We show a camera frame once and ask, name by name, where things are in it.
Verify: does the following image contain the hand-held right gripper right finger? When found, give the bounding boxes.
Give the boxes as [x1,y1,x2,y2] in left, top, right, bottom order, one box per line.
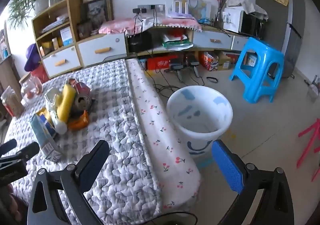
[211,139,295,225]

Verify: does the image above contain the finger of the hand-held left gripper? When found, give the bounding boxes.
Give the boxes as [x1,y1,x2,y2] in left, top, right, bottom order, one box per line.
[0,142,40,163]
[0,139,17,155]

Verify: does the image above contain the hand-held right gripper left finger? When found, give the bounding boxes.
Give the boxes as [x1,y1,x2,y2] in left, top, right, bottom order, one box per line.
[27,139,110,225]

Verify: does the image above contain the blue biscuit box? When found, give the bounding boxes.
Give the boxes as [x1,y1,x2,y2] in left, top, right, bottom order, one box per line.
[30,111,62,163]

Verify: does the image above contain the white plastic bin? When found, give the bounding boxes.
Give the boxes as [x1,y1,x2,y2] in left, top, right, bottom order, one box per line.
[166,86,233,156]

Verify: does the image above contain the person's left hand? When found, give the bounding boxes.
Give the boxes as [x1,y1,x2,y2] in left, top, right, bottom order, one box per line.
[0,184,23,225]

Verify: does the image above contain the white green label bottle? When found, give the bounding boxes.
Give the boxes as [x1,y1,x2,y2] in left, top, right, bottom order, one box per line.
[49,110,68,135]

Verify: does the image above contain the glass jar with cereal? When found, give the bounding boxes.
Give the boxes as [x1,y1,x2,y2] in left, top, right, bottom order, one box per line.
[0,86,24,118]

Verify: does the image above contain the orange snack packet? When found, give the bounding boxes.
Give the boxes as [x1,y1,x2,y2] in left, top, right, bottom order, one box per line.
[67,110,90,130]

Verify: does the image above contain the grey checked quilt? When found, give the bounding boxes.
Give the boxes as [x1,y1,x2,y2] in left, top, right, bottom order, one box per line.
[5,59,165,225]

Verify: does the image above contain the round glass jar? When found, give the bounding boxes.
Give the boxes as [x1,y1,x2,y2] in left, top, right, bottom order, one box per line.
[20,75,43,103]

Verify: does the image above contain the dark metal can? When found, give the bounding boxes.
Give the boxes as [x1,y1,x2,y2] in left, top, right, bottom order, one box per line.
[72,94,92,112]

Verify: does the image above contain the cherry print mattress edge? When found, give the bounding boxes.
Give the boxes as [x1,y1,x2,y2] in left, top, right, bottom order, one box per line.
[126,58,202,215]

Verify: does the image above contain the crumpled snack bag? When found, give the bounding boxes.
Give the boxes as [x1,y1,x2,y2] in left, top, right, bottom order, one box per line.
[69,78,91,96]

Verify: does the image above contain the pink metal rack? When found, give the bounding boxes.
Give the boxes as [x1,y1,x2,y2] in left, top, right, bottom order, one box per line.
[296,118,320,182]

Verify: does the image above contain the purple hat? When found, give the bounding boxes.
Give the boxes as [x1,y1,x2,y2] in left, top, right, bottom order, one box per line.
[24,43,43,72]

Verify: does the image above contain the white side shelf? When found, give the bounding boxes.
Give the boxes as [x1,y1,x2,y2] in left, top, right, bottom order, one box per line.
[0,21,13,61]

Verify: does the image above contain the cardboard box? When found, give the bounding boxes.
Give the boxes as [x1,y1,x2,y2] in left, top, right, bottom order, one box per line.
[217,51,240,71]

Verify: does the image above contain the colourful snack box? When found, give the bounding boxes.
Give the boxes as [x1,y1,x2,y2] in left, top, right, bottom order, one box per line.
[203,51,219,72]

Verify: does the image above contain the blue white box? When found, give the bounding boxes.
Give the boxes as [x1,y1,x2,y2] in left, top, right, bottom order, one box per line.
[60,28,73,46]

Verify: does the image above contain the red carton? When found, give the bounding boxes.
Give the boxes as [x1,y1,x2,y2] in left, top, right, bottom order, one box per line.
[146,56,187,71]

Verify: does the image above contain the blue plastic stool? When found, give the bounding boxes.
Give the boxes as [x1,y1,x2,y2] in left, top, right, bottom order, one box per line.
[229,37,285,104]

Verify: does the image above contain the grey drawer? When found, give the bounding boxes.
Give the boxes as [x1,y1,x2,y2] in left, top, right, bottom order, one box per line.
[193,31,234,49]

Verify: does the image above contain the black box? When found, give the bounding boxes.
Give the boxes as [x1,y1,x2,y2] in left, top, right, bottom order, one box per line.
[127,32,153,53]

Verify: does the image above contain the green white bag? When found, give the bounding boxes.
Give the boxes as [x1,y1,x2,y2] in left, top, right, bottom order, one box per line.
[162,34,193,49]

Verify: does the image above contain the pink cloth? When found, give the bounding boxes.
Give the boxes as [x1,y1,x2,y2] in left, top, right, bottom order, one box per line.
[99,16,203,36]

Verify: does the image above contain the wooden shelf cabinet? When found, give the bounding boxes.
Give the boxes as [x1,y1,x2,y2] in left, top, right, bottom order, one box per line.
[31,0,83,78]

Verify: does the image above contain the low wooden cabinet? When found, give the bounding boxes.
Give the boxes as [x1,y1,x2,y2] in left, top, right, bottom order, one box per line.
[77,24,250,71]

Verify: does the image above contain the white microwave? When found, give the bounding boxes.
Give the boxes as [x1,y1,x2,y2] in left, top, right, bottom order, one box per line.
[222,6,265,37]

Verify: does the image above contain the vase with twigs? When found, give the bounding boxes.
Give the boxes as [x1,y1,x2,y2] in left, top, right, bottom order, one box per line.
[214,0,232,28]

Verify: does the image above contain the grey door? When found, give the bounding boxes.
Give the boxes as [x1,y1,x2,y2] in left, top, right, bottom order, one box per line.
[255,0,307,78]

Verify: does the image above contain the framed picture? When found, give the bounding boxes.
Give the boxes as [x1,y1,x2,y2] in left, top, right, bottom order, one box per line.
[82,0,113,31]

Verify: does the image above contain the white router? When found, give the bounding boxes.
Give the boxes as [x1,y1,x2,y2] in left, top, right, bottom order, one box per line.
[167,1,195,19]

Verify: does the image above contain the white drawer orange handle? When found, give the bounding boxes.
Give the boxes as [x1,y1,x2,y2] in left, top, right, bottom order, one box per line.
[78,33,128,67]
[42,46,82,78]

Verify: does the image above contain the black floor cables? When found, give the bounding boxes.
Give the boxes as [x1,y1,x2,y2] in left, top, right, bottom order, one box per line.
[140,63,185,98]

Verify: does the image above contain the wall socket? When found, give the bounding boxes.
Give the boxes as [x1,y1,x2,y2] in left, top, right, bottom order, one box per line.
[137,4,165,13]

